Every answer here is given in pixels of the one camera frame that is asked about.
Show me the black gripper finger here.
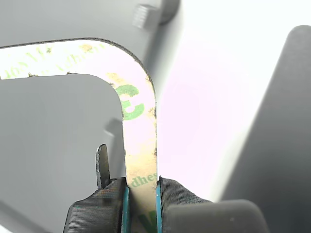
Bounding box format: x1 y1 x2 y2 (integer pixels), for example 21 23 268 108
63 144 131 233
155 176 270 233

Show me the beige adhesive-backed rectangular frame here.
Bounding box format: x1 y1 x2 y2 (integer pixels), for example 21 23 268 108
0 37 158 233

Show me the gray holder with black legs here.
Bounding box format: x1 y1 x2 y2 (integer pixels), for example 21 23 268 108
0 0 182 233

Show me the dark gray flat tray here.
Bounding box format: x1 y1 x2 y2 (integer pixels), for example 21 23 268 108
218 25 311 233

